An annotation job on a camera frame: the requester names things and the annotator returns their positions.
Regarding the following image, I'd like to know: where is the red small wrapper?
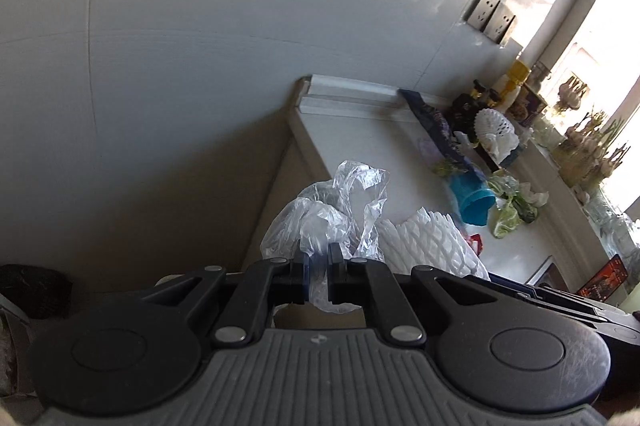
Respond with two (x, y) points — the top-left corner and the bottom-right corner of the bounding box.
(466, 233), (484, 256)

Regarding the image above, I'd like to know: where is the blue plastic cup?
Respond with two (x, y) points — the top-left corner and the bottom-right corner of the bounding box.
(449, 172), (496, 227)

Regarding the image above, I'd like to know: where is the yellow capped bottle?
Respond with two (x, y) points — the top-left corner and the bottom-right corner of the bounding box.
(494, 60), (530, 113)

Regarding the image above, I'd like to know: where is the dark purple snack wrapper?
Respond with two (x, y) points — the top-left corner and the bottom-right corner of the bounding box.
(398, 88), (486, 181)

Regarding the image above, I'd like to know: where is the white foam fruit net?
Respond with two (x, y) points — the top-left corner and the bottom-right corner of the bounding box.
(376, 209), (489, 281)

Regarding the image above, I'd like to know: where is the clear plastic bag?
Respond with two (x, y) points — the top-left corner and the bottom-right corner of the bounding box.
(260, 161), (390, 315)

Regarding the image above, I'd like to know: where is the left wall socket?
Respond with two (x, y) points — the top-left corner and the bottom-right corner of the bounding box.
(463, 0), (500, 32)

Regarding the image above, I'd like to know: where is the right wall socket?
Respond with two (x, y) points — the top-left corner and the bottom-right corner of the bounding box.
(483, 2), (515, 45)

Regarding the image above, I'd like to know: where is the wall socket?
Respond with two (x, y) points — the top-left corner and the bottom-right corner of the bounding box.
(483, 2), (515, 45)
(463, 0), (500, 32)

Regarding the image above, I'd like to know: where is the garlic bulbs bunch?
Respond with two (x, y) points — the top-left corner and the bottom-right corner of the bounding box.
(552, 74), (633, 190)

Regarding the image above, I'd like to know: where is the dark glass bottle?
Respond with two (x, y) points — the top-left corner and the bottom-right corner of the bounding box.
(444, 80), (500, 142)

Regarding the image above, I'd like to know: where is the purple box on counter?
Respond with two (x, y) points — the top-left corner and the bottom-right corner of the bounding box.
(512, 84), (548, 127)

